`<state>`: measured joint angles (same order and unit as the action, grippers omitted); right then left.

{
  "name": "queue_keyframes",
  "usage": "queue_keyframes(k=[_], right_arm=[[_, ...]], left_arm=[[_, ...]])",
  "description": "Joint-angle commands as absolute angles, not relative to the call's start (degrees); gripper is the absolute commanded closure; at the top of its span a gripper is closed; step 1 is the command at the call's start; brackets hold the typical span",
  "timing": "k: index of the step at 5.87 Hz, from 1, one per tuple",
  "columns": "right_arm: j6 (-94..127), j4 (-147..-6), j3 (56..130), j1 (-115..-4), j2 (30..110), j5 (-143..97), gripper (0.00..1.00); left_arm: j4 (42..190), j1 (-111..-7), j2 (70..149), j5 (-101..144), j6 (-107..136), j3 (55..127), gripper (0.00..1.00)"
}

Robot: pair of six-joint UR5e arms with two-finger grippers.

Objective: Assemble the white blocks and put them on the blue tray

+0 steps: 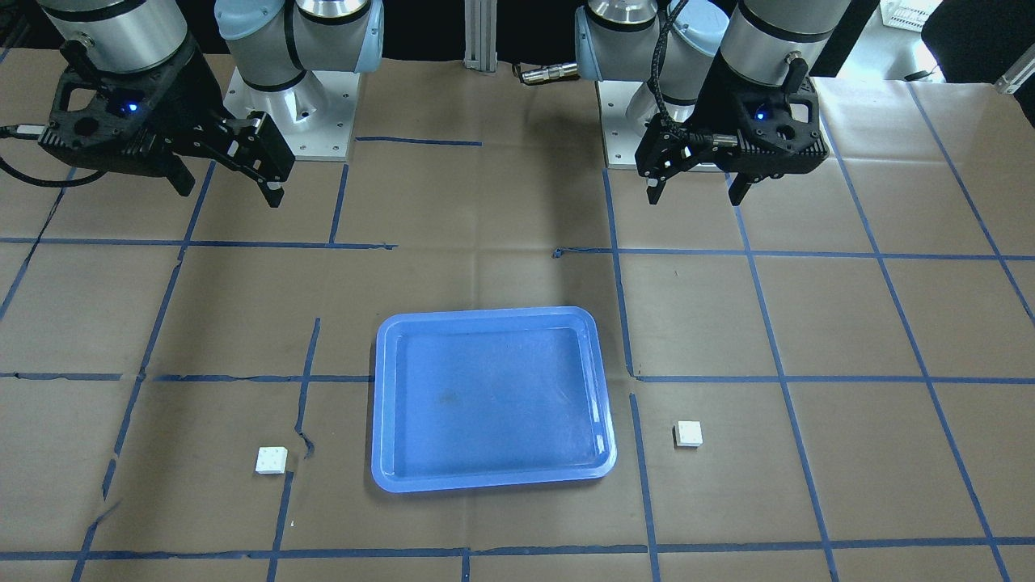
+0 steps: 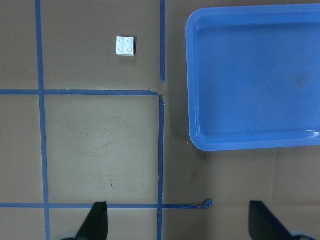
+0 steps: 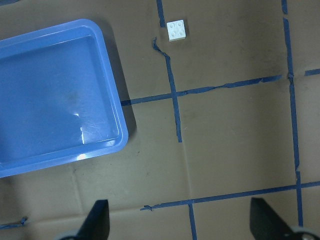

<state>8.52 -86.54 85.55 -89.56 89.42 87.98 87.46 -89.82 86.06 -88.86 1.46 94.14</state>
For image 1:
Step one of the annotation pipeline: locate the blue plastic tray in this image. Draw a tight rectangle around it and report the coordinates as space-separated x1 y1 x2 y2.
369 305 618 494

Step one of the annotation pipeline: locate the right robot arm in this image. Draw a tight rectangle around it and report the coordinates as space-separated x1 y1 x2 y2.
37 1 384 209

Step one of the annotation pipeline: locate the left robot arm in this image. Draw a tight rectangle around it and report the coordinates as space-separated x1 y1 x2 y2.
574 1 849 206

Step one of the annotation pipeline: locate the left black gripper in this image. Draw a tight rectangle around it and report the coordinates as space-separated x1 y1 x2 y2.
635 55 830 206

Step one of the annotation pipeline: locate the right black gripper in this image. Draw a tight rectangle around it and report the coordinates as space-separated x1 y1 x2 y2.
38 36 295 209

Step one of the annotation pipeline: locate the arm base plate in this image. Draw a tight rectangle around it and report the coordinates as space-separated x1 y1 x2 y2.
223 70 363 162
595 81 657 171

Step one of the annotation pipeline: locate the metal cable connector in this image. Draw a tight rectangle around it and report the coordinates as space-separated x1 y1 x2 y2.
513 62 579 87

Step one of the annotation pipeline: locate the white block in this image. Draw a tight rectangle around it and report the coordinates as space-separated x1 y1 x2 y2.
673 420 703 449
254 446 289 475

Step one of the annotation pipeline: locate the aluminium frame post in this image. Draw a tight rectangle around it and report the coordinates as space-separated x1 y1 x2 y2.
463 0 498 76

